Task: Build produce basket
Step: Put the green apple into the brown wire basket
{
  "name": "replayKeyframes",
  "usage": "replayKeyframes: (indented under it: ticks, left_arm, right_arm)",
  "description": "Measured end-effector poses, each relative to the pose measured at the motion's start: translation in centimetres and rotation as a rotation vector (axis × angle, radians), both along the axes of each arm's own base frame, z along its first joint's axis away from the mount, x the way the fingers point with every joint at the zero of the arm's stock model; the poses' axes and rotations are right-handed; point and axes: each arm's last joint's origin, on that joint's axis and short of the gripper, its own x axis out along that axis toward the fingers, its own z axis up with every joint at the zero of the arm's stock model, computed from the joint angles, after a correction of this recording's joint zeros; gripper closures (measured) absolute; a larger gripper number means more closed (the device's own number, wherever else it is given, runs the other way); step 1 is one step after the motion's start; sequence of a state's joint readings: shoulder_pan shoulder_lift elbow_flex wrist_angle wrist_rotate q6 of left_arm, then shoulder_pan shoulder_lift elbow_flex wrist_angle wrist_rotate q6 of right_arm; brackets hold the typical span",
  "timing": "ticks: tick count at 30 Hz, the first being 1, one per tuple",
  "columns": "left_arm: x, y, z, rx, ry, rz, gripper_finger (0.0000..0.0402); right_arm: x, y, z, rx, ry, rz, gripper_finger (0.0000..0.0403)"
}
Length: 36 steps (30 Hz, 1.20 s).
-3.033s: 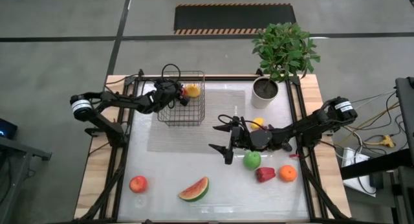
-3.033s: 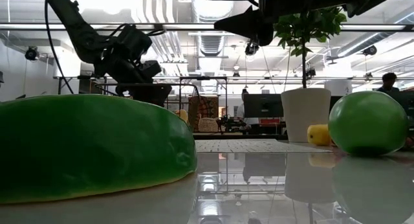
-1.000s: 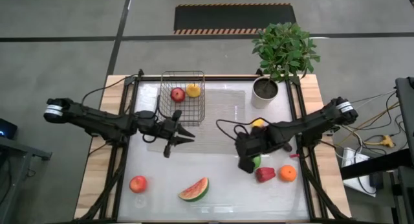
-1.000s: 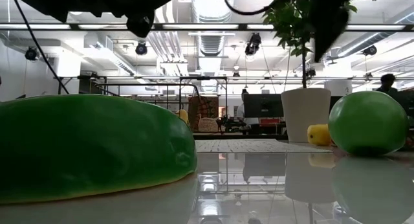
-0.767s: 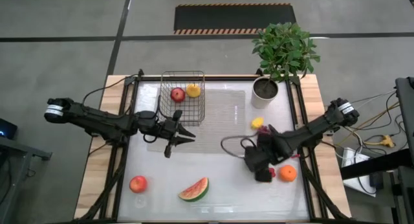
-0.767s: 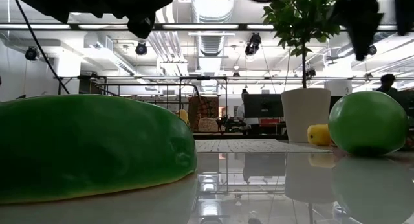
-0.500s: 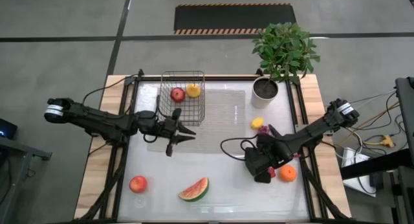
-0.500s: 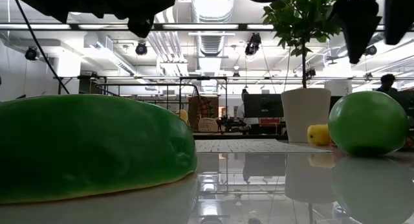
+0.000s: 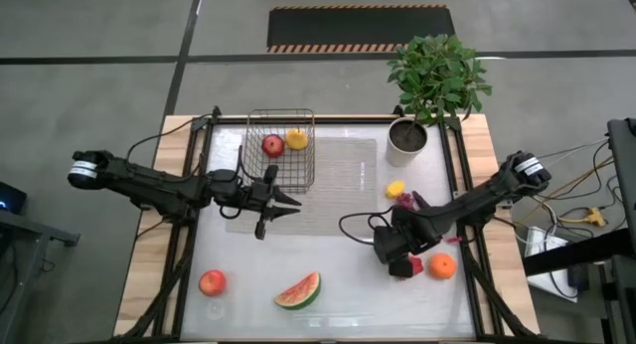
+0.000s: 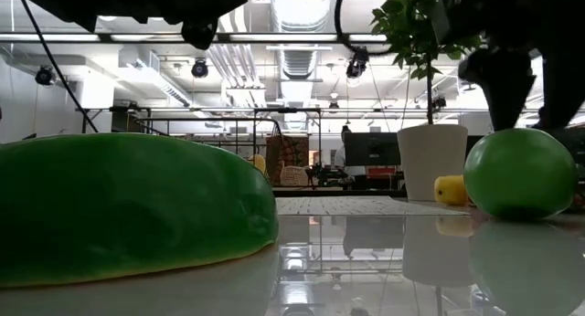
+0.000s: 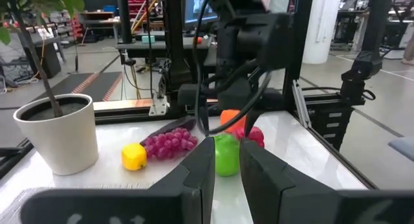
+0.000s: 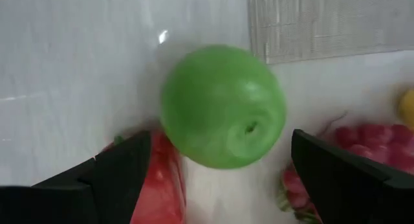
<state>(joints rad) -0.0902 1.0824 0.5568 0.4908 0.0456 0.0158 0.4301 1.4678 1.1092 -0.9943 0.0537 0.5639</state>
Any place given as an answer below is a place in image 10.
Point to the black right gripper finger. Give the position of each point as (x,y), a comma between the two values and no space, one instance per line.
(505,83)
(564,83)

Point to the green apple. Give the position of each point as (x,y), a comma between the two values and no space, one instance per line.
(521,174)

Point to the yellow lemon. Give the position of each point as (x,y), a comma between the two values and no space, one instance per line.
(450,190)

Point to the yellow pear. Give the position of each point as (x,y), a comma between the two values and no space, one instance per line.
(258,163)

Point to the watermelon slice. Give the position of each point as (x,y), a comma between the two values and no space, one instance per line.
(137,206)

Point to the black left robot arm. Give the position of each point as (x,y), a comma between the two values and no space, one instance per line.
(91,1)

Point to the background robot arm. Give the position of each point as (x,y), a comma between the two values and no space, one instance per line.
(326,174)

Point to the light wicker basket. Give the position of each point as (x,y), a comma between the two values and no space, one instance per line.
(294,176)

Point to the black ceiling spotlight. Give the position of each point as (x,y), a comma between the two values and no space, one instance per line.
(199,68)
(45,76)
(357,62)

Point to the green leafy plant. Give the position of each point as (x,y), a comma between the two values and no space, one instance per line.
(411,28)

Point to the white plant pot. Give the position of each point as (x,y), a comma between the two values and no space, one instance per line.
(429,161)

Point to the black background metal rack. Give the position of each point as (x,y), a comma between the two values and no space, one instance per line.
(288,109)

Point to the black computer monitor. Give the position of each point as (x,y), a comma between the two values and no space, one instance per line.
(370,149)

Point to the person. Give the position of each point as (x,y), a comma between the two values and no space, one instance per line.
(339,161)

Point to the grey woven table mat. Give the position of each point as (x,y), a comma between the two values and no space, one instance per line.
(356,206)

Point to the silver ceiling air duct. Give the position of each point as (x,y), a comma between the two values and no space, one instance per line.
(299,5)

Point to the black metal table frame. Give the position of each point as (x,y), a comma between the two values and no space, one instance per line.
(320,192)

